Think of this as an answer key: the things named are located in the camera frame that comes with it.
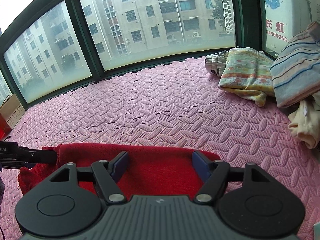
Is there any floral yellow folded cloth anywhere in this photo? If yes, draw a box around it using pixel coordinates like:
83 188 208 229
218 47 274 107

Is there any pink foam puzzle mat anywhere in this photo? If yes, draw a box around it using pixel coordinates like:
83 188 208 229
8 58 319 239

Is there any white Changhong appliance box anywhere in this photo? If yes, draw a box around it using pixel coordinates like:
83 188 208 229
262 0 319 57

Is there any red knit garment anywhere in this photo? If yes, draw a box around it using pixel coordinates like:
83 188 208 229
17 142 222 201

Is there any green window frame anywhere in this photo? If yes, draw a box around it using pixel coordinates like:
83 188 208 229
1 0 268 109

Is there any striped blue folded cloth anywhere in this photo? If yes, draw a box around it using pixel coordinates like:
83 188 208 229
270 21 319 108

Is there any cream folded garment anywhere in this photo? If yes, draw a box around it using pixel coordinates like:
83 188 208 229
288 96 319 149

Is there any brown cardboard box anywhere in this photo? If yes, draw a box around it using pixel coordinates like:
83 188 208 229
0 94 25 139

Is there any white spotted garment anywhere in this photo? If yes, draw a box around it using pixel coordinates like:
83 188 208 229
204 50 229 77

